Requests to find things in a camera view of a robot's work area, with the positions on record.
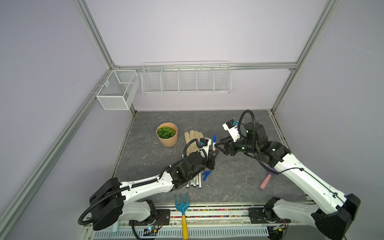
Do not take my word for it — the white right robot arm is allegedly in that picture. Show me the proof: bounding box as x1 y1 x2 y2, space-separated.
216 120 361 240

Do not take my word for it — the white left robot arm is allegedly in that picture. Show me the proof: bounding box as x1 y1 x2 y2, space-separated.
78 150 219 231

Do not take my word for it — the beige work glove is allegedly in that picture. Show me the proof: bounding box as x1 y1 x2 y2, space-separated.
184 130 204 156

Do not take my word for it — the tan pot with green plant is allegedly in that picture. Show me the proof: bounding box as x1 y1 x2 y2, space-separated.
156 123 178 148

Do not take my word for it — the teal yellow garden fork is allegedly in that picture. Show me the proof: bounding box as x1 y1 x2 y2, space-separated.
174 193 189 240

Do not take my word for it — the small white mesh basket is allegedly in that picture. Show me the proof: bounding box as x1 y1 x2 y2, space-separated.
97 70 140 111

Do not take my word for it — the black corrugated right cable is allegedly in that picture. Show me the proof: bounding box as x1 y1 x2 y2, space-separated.
236 109 256 148

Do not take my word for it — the black corrugated cable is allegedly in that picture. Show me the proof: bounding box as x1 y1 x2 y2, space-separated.
77 138 208 226
236 109 256 148

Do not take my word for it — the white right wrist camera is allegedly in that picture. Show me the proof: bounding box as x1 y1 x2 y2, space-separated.
223 119 241 142

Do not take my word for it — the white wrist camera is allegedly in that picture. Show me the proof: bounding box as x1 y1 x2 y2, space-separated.
199 138 212 158
223 119 241 142

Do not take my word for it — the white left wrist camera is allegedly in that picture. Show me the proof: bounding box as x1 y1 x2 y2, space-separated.
199 138 212 158

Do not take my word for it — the black corrugated left cable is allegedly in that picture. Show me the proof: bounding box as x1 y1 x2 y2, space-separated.
77 138 208 226

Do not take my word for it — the long white wire basket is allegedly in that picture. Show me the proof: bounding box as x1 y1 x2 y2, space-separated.
142 61 232 94

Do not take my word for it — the aluminium cage frame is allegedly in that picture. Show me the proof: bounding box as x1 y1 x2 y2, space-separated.
1 1 340 240

